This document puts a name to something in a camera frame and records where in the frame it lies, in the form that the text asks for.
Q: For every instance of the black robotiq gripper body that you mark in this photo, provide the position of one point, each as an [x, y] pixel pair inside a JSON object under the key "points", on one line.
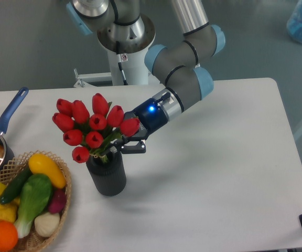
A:
{"points": [[151, 116]]}

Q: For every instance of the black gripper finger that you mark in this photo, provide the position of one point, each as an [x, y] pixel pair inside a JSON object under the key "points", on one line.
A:
{"points": [[119, 146]]}

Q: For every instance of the red tulip bouquet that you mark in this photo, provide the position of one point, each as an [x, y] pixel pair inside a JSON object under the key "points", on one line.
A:
{"points": [[90, 134]]}

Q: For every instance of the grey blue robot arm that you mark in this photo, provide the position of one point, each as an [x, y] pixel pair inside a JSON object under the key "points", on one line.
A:
{"points": [[185, 82]]}

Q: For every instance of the dark grey ribbed vase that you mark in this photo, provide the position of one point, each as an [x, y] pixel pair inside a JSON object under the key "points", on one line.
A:
{"points": [[109, 178]]}

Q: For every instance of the purple red onion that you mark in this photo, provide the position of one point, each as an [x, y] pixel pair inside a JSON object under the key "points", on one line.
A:
{"points": [[58, 202]]}

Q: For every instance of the yellow squash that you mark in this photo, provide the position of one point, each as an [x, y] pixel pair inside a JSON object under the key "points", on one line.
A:
{"points": [[42, 164]]}

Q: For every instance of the green bok choy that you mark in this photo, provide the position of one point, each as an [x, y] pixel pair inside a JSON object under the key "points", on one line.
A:
{"points": [[34, 198]]}

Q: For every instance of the white garlic bulb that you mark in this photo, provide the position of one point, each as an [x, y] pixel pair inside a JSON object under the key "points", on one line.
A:
{"points": [[46, 224]]}

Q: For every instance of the green cucumber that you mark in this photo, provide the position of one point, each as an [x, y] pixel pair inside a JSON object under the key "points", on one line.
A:
{"points": [[15, 186]]}

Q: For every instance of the woven wicker basket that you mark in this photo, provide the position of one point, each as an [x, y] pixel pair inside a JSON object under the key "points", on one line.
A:
{"points": [[33, 241]]}

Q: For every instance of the orange fruit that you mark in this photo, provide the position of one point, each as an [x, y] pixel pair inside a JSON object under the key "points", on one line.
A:
{"points": [[8, 236]]}

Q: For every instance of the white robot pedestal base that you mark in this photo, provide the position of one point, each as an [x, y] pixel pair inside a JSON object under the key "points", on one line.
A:
{"points": [[126, 47]]}

